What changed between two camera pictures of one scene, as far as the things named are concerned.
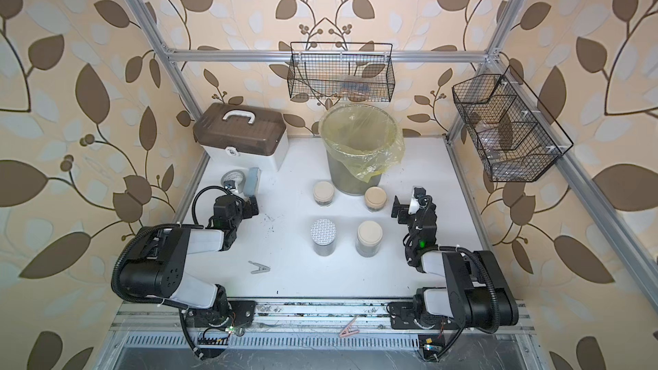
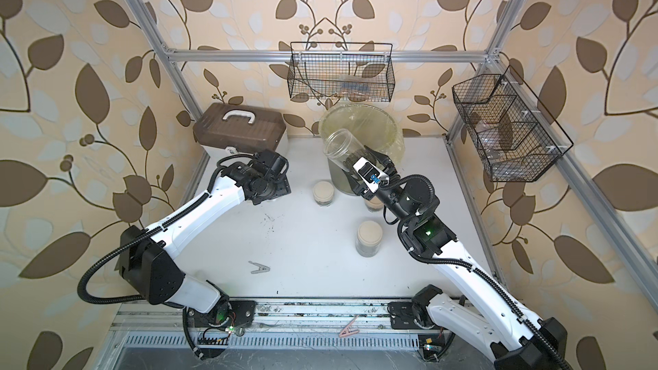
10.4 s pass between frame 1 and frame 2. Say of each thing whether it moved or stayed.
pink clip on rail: stayed
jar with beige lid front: stayed
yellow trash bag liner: stayed
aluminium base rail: stayed
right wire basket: stayed
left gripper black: moved
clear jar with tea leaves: moved
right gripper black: moved
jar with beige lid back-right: stayed
